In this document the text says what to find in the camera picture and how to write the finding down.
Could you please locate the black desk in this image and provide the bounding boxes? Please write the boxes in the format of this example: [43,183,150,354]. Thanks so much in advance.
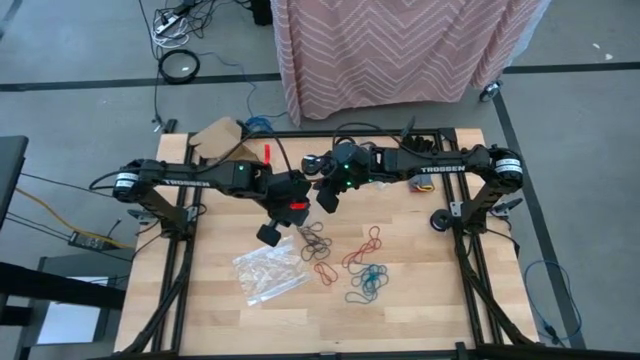
[0,134,30,231]

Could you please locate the black power adapter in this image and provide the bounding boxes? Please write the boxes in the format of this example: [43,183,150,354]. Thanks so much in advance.
[67,230,121,253]

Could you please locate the black tape roll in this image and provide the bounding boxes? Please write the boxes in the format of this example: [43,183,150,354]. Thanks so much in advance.
[429,208,455,233]

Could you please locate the blue floor cable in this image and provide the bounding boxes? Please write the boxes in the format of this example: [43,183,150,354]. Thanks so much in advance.
[243,79,290,134]
[522,259,584,347]

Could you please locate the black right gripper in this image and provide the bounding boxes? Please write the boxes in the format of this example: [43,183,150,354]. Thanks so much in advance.
[310,167,374,215]

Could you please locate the black bench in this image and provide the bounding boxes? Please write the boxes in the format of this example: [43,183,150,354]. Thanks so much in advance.
[0,259,126,326]

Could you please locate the brown cardboard box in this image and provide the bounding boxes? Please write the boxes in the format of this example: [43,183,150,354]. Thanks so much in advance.
[188,116,262,166]

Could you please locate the black aluminium frame rail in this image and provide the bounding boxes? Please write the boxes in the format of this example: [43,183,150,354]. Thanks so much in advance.
[438,130,487,347]
[452,130,505,347]
[94,344,640,360]
[152,132,197,354]
[249,128,454,140]
[169,149,207,354]

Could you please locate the yellow floor cable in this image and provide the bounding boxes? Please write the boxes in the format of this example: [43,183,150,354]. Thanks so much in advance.
[14,185,136,250]

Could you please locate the black metal bracket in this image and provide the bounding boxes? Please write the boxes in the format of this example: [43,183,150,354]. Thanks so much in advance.
[487,197,524,219]

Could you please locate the white coiled cable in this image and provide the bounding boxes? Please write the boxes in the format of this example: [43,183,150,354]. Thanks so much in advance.
[151,27,191,50]

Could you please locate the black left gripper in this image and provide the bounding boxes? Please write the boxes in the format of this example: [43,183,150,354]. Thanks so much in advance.
[256,194,312,248]

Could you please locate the white power strip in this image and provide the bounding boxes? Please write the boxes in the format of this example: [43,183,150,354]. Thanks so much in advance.
[153,13,182,36]

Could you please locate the black floor box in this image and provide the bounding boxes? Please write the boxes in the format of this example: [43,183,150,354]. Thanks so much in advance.
[249,0,274,27]

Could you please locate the yellow and red bands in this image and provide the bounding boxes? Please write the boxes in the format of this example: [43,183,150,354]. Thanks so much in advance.
[408,174,436,194]

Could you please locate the black coiled cable ring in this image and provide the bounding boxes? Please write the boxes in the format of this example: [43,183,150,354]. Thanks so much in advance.
[157,48,202,85]

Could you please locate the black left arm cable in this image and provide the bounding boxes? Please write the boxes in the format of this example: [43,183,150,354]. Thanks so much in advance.
[234,118,301,176]

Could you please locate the dark brown rubber band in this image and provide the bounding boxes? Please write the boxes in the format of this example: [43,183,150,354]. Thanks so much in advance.
[297,221,326,246]
[299,237,335,262]

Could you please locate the clear zip bag stack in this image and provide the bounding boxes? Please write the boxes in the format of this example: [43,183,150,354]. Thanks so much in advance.
[232,235,313,307]

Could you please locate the pink chevron cloth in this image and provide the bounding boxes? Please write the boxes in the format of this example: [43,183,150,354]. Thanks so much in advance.
[269,0,551,126]

